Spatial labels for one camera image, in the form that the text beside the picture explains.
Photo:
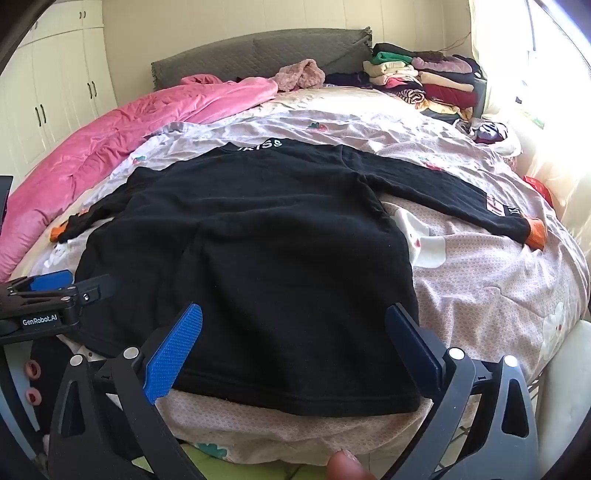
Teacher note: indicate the black sweater with orange patches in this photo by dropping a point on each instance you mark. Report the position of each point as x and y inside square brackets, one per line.
[277, 254]

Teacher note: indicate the pink fuzzy garment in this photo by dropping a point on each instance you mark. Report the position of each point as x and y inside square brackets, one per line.
[300, 74]

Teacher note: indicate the white plastic bag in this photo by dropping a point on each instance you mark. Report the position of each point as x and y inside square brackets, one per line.
[494, 134]

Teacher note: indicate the person's right hand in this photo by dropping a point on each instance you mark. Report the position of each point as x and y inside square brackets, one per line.
[346, 467]

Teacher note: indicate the stack of folded clothes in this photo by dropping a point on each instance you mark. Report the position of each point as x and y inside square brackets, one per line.
[429, 83]

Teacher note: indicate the white wardrobe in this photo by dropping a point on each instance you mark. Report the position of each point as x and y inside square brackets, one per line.
[51, 83]

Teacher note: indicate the dark purple cloth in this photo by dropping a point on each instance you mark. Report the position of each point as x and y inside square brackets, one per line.
[346, 79]

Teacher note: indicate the person's left hand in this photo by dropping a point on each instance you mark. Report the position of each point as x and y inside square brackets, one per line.
[33, 370]

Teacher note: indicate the red object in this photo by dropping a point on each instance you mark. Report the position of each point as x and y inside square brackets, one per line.
[540, 189]

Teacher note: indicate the pink quilt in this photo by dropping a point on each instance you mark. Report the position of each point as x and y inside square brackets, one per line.
[92, 152]

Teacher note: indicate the white mattress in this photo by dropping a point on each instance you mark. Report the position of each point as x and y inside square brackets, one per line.
[568, 397]

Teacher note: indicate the pink printed bedsheet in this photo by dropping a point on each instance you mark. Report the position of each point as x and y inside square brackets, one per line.
[485, 286]

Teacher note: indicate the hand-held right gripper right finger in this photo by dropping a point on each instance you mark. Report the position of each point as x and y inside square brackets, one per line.
[413, 350]

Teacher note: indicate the grey quilted headboard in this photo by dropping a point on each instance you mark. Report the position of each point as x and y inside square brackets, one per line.
[231, 60]

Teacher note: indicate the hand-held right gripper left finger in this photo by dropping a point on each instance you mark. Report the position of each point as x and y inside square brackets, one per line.
[175, 353]

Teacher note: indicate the white curtain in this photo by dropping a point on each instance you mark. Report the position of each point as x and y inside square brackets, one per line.
[508, 69]

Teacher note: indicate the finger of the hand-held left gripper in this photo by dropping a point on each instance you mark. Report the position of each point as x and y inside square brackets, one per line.
[97, 288]
[51, 279]

